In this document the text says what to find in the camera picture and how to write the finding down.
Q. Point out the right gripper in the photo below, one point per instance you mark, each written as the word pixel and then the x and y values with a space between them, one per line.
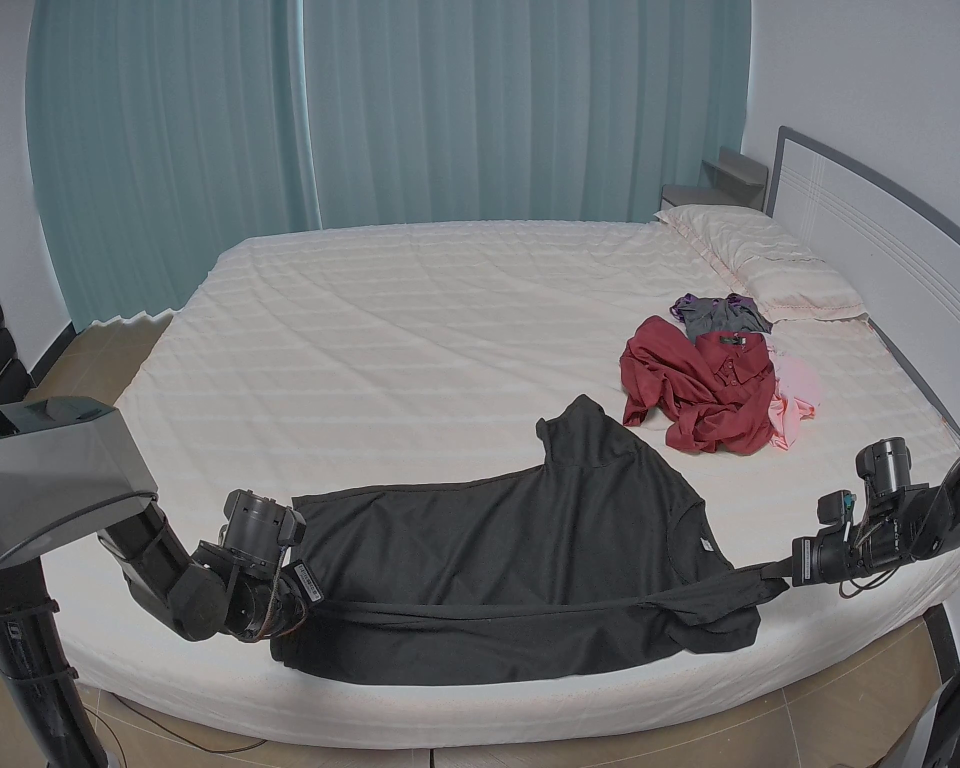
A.
pixel 825 561

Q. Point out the bed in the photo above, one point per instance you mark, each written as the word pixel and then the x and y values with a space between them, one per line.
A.
pixel 412 322

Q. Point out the grey garment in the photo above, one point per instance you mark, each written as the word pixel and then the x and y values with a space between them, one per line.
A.
pixel 724 319

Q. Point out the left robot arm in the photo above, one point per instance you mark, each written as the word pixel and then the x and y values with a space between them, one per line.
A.
pixel 67 465

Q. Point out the dark red shirt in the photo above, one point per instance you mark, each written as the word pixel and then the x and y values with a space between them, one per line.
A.
pixel 720 397

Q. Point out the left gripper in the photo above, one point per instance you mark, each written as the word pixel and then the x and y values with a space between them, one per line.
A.
pixel 296 592

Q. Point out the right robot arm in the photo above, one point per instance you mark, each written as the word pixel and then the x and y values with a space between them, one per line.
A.
pixel 915 525

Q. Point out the cream pillow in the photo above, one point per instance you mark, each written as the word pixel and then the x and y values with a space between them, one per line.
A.
pixel 772 262

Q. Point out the purple garment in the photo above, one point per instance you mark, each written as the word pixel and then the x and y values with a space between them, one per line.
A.
pixel 684 304

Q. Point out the pink garment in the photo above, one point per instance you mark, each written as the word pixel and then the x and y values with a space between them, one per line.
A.
pixel 795 390

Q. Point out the blue-green curtain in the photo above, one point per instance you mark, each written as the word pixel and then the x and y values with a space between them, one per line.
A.
pixel 525 112
pixel 172 150

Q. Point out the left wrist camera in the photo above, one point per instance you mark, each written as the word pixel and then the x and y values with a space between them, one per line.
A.
pixel 294 525

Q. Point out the grey bedside table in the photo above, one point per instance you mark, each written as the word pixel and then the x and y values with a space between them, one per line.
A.
pixel 709 195

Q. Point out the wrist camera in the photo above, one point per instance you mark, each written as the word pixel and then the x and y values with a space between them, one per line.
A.
pixel 834 508
pixel 294 525

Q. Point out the black T-shirt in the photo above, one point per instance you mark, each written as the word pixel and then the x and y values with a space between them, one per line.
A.
pixel 487 540

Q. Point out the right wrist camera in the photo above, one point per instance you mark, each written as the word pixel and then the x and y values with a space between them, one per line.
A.
pixel 834 508

